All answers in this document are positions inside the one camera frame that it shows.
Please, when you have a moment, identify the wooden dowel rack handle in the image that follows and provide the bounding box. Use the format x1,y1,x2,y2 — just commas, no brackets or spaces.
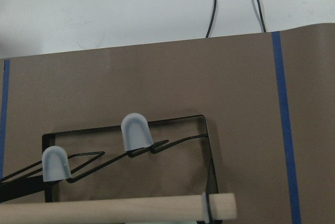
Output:
1,193,237,223

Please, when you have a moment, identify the brown paper table mat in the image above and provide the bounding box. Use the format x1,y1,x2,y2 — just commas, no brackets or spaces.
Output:
1,24,334,223

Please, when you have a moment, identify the black wire cup rack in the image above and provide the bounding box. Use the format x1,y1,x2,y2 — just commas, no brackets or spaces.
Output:
1,115,218,203

